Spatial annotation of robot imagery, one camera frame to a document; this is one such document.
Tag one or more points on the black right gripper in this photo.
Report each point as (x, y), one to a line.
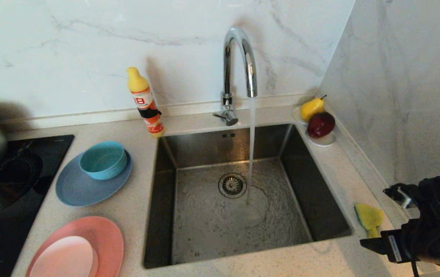
(439, 238)

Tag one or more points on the yellow fish-shaped sponge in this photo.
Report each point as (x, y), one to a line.
(368, 215)

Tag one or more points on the yellow-capped dish soap bottle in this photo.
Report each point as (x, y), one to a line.
(145, 100)

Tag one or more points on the teal bowl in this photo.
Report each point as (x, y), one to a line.
(102, 163)

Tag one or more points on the stainless steel sink basin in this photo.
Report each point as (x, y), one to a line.
(204, 231)

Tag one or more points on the small white fruit dish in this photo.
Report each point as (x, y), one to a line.
(324, 142)

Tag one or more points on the dark red apple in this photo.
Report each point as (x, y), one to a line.
(320, 125)

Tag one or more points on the yellow pear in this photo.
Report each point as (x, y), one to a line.
(311, 109)

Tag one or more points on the round metal drain strainer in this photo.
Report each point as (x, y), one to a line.
(230, 185)

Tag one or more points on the running tap water stream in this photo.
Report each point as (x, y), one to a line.
(251, 134)

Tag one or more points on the chrome gooseneck faucet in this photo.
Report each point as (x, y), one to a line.
(226, 77)

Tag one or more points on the large pink plate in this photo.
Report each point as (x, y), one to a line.
(106, 238)

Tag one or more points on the blue plate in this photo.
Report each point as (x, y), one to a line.
(74, 192)

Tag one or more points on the small pale pink plate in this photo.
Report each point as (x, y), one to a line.
(66, 257)

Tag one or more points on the black frying pan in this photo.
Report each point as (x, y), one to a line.
(8, 184)

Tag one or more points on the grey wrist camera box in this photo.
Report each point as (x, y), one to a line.
(400, 197)

